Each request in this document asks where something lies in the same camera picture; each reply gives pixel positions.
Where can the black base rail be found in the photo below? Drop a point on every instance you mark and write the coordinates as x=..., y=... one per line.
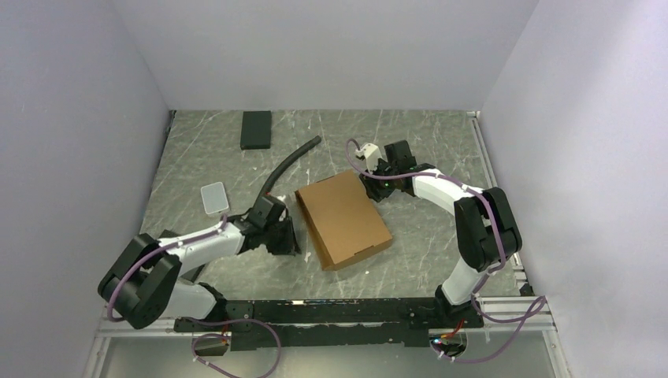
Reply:
x=333, y=322

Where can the brown cardboard box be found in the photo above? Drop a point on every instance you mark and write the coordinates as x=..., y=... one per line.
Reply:
x=342, y=223

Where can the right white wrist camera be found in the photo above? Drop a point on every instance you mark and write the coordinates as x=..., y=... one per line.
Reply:
x=371, y=155

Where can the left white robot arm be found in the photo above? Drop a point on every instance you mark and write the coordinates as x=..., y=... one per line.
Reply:
x=146, y=282

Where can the clear plastic case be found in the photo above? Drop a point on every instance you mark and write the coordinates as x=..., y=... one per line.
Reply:
x=214, y=199

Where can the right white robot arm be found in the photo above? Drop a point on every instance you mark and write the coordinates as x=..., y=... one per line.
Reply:
x=486, y=231

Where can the black rectangular box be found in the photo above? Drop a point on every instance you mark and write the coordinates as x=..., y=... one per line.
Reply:
x=256, y=131

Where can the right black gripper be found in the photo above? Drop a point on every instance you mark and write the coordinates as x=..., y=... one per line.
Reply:
x=369, y=184

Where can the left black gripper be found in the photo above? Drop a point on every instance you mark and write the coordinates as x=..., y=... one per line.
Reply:
x=290, y=246

